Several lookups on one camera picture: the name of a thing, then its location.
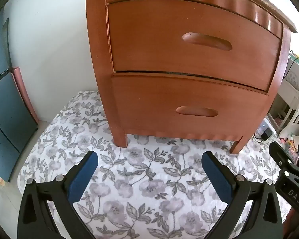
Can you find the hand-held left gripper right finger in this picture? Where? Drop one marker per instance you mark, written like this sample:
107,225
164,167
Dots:
218,176

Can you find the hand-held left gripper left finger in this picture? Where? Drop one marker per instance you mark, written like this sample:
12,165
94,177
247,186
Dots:
82,176

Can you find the pile of colourful small things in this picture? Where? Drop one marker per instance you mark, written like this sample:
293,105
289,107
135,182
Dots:
290,147

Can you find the black charger plug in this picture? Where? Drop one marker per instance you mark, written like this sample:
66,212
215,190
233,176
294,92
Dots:
266,134

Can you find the white power strip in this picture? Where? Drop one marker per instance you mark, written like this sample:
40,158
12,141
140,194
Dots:
260,129

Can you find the grey floral white blanket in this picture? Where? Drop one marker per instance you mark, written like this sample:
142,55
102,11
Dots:
144,179

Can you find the dark blue cabinet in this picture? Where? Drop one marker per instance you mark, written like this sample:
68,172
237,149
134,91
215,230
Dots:
5,119

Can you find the pink rolled mat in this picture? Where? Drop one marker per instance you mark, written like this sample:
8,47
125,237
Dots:
22,89

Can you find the wooden nightstand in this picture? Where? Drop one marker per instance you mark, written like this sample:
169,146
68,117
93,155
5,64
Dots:
99,54

